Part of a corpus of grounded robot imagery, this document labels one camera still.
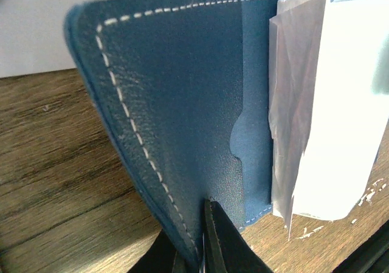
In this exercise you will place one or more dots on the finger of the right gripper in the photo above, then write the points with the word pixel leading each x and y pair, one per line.
pixel 371 256

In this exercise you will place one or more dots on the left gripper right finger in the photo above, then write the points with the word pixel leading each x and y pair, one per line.
pixel 225 250

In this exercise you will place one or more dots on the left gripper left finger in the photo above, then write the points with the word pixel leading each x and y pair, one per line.
pixel 161 257

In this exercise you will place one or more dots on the blue leather card holder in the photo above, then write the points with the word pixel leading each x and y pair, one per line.
pixel 264 106

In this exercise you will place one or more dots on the white card with red dot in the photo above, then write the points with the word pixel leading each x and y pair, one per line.
pixel 32 36

